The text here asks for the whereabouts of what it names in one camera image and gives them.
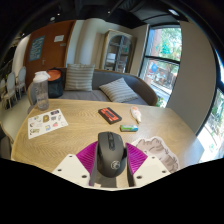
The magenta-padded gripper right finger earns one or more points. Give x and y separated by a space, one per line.
151 168

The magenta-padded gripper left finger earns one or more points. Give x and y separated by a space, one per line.
71 166

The black computer mouse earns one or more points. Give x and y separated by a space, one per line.
111 155

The cat-shaped grey mouse pad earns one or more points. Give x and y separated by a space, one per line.
156 150

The white sticker sheet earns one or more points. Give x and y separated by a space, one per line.
46 122

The small white tube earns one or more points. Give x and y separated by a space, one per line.
136 114

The black and red flat box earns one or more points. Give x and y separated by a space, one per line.
110 115

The grey chair with wood rim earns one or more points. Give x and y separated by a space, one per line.
4 145

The clear shaker bottle white lid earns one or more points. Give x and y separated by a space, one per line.
42 93

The black bag with orange item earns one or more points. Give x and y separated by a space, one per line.
56 86

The striped flat cushion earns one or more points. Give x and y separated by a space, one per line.
118 90

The striped square cushion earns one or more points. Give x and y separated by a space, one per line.
80 77

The grey curved sofa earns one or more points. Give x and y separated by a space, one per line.
103 78

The group of white chairs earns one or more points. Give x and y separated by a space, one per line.
13 85

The brown wooden door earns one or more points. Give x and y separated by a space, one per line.
53 53

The arched wooden shelf cabinet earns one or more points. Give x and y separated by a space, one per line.
117 51

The blue poster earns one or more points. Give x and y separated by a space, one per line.
36 48

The white paper sign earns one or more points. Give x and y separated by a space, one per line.
59 38

